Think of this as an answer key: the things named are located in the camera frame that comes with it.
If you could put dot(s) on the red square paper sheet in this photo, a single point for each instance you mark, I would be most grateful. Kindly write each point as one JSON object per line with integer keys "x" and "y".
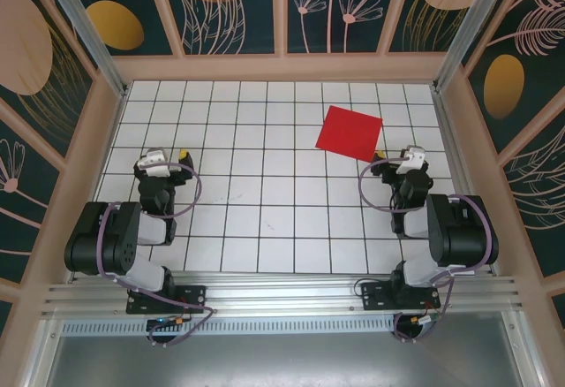
{"x": 348, "y": 133}

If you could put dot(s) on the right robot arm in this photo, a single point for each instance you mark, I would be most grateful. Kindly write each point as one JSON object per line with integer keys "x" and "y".
{"x": 468, "y": 237}

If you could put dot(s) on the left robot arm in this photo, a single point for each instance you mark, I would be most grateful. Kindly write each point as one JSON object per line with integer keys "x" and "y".
{"x": 88, "y": 245}

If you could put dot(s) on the grey metal sheet panel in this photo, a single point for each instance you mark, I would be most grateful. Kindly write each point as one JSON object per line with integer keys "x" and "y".
{"x": 282, "y": 360}

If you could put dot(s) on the aluminium side rail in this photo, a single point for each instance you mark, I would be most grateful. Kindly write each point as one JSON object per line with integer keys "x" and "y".
{"x": 459, "y": 161}

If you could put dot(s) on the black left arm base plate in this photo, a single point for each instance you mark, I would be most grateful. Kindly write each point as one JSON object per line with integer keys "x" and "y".
{"x": 194, "y": 296}

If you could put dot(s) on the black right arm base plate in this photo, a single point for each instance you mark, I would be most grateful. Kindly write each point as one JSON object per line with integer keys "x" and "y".
{"x": 375, "y": 296}

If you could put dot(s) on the aluminium mounting rail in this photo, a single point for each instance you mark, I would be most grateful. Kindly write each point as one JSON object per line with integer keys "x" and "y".
{"x": 282, "y": 290}

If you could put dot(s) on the aluminium frame post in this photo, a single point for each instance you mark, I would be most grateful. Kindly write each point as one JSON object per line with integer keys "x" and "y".
{"x": 473, "y": 16}
{"x": 81, "y": 16}

